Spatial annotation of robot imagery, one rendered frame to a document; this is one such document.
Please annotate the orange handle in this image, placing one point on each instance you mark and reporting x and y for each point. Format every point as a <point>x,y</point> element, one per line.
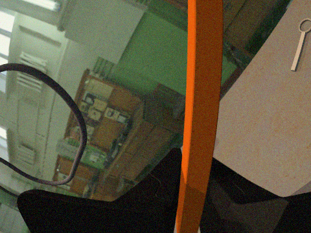
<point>204,69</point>

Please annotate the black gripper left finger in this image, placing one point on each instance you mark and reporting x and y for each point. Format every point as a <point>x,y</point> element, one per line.
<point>149,207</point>

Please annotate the tan handle with round loop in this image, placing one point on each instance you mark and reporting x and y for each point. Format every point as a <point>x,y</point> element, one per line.
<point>300,46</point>

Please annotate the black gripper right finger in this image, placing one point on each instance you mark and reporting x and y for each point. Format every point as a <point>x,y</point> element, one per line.
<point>234,204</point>

